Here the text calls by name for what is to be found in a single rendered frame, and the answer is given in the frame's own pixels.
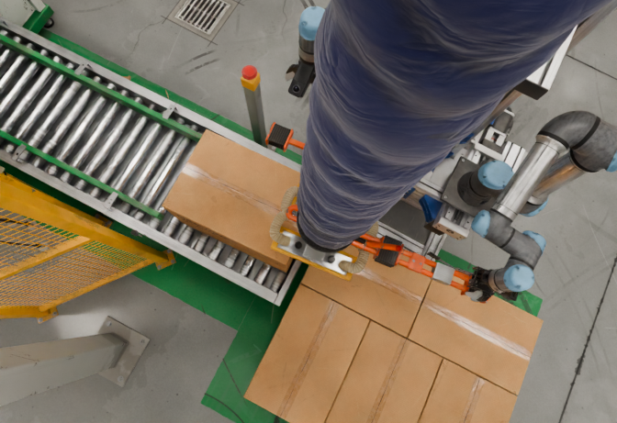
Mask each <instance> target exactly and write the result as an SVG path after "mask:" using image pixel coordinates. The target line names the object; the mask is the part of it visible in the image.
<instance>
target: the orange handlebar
mask: <svg viewBox="0 0 617 423"><path fill-rule="evenodd" d="M288 144H290V145H292V146H295V147H297V148H300V149H302V150H303V149H304V146H305V143H303V142H300V141H298V140H295V139H291V138H290V140H289V142H288ZM293 210H295V211H298V209H297V206H296V205H292V206H289V207H288V209H287V210H286V216H287V218H288V219H290V220H292V221H295V222H297V217H296V216H294V215H292V211H293ZM360 238H362V239H366V240H372V241H377V242H380V240H381V239H378V238H375V237H373V236H370V235H368V234H366V233H365V234H364V235H363V236H361V237H360ZM351 245H353V246H355V247H357V248H359V249H361V250H365V251H368V252H370V253H373V254H376V251H377V249H374V248H372V247H369V246H367V245H365V244H363V243H361V242H358V241H356V240H355V241H354V242H353V243H352V244H351ZM401 254H402V255H405V256H407V257H409V262H405V261H403V260H401V259H399V260H398V264H399V265H401V266H404V267H406V269H409V270H411V271H414V272H415V273H421V274H423V275H426V276H428V277H431V278H432V276H433V272H430V271H428V270H425V269H423V268H422V267H423V264H427V265H429V266H431V267H433V268H435V266H436V262H434V261H431V260H429V259H426V257H424V256H421V255H419V254H418V253H415V252H410V251H408V250H404V249H403V250H402V252H401ZM454 276H456V277H458V278H460V279H463V280H465V281H468V279H469V275H466V274H464V273H460V272H458V271H454ZM450 286H452V287H454V288H457V289H459V290H462V291H465V289H466V286H465V285H463V284H460V283H457V282H455V281H452V282H451V284H450Z"/></svg>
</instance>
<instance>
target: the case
mask: <svg viewBox="0 0 617 423"><path fill-rule="evenodd" d="M299 182H300V172H298V171H296V170H293V169H291V168H289V167H287V166H285V165H284V164H281V163H279V162H277V161H274V160H272V159H269V158H267V157H265V156H263V155H262V154H260V153H257V152H255V151H253V150H250V149H248V148H245V147H243V146H242V145H240V144H238V143H236V142H233V141H231V140H229V139H226V138H224V137H221V136H220V135H218V134H216V133H214V132H212V131H210V130H207V129H206V130H205V132H204V134H203V135H202V137H201V139H200V141H199V142H198V143H197V145H196V147H195V149H194V151H193V152H192V154H191V156H190V158H189V159H188V161H187V163H186V164H185V167H184V169H183V170H182V171H181V173H180V175H179V176H178V178H177V180H176V181H175V183H174V186H173V187H172V189H171V191H170V193H169V194H168V196H167V197H166V198H165V200H164V202H163V204H162V207H164V208H165V209H166V210H167V211H169V212H170V213H171V214H172V215H174V216H175V217H176V218H178V219H179V220H180V221H181V222H182V223H184V224H186V225H187V226H189V227H191V228H194V229H196V230H198V231H200V232H203V233H205V234H207V235H209V236H210V237H212V238H214V239H217V240H219V241H221V242H223V243H225V244H228V245H230V246H231V247H233V248H235V249H237V250H240V251H242V252H244V253H246V254H248V255H250V256H253V257H254V258H256V259H258V260H260V261H262V262H265V263H267V264H269V265H271V266H273V267H275V268H277V269H279V270H281V271H283V272H285V273H287V271H288V269H289V267H290V264H291V262H292V261H293V259H294V258H291V257H289V256H286V255H285V254H283V253H280V252H278V251H275V250H271V248H270V247H271V245H272V243H273V239H272V237H270V232H269V231H270V227H271V225H272V223H273V220H274V218H275V217H276V214H278V213H279V212H282V209H281V204H282V203H281V202H282V199H283V196H284V194H285V192H286V191H287V189H288V188H290V187H291V186H293V187H294V186H297V184H299ZM282 226H283V227H285V228H289V229H291V230H294V231H295V232H297V233H299V232H298V229H297V223H296V222H293V221H291V220H286V221H284V223H283V224H282Z"/></svg>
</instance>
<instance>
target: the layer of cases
mask: <svg viewBox="0 0 617 423"><path fill-rule="evenodd" d="M373 256H374V254H373V253H370V252H369V256H368V261H367V263H366V264H365V267H364V268H363V270H362V271H361V272H359V273H353V276H352V279H351V281H350V282H349V281H346V280H344V279H342V278H340V277H338V276H335V275H333V274H330V273H327V272H324V271H323V270H320V269H318V268H316V267H313V266H311V265H310V266H309V267H308V269H307V271H306V273H305V275H304V277H303V279H302V281H301V283H300V285H299V287H298V289H297V291H296V293H295V295H294V297H293V299H292V301H291V303H290V305H289V307H288V309H287V311H286V313H285V315H284V317H283V319H282V321H281V323H280V325H279V327H278V329H277V331H276V333H275V335H274V337H273V339H272V341H271V343H270V345H269V347H268V349H267V351H266V353H265V355H264V357H263V359H262V361H261V363H260V365H259V367H258V369H257V371H256V373H255V375H254V377H253V379H252V381H251V383H250V385H249V387H248V389H247V391H246V393H245V395H244V398H246V399H248V400H250V401H251V402H253V403H255V404H256V405H258V406H260V407H262V408H264V409H266V410H268V411H269V412H271V413H273V414H275V415H277V416H279V417H280V418H282V419H284V420H286V421H287V422H289V423H509V421H510V417H511V414H512V411H513V408H514V406H515V403H516V400H517V397H518V396H517V395H518V394H519V392H520V389H521V386H522V381H523V378H524V375H525V374H526V371H527V368H528V365H529V362H530V359H531V357H532V354H533V349H534V346H535V343H536V341H537V338H538V335H539V333H540V330H541V327H542V325H543V322H544V321H543V320H541V319H540V318H538V317H535V316H533V315H531V314H529V313H527V312H525V311H523V310H522V309H520V308H518V307H516V306H514V305H512V304H510V303H508V302H506V301H504V300H502V299H500V298H498V297H496V296H494V295H493V296H492V297H491V298H490V299H489V300H488V302H487V303H485V304H481V303H480V302H474V301H472V300H470V299H471V297H469V296H467V295H461V292H462V290H459V289H457V288H454V287H452V286H450V285H444V284H440V283H438V282H436V281H434V280H432V279H430V278H429V277H428V276H426V275H423V274H421V273H415V272H414V271H411V270H409V269H406V267H404V266H401V265H399V264H398V265H396V266H394V267H391V268H390V267H387V266H386V265H384V264H381V263H379V262H375V259H373Z"/></svg>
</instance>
